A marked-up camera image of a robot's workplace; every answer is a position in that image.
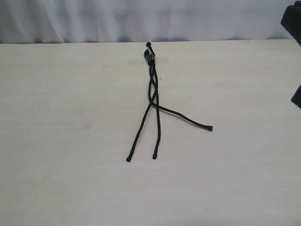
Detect clear adhesive tape strip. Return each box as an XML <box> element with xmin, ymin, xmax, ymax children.
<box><xmin>127</xmin><ymin>57</ymin><xmax>169</xmax><ymax>65</ymax></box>

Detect white curtain backdrop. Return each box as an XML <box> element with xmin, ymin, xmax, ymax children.
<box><xmin>0</xmin><ymin>0</ymin><xmax>293</xmax><ymax>43</ymax></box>

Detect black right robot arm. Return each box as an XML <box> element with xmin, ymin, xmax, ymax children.
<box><xmin>280</xmin><ymin>0</ymin><xmax>301</xmax><ymax>45</ymax></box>

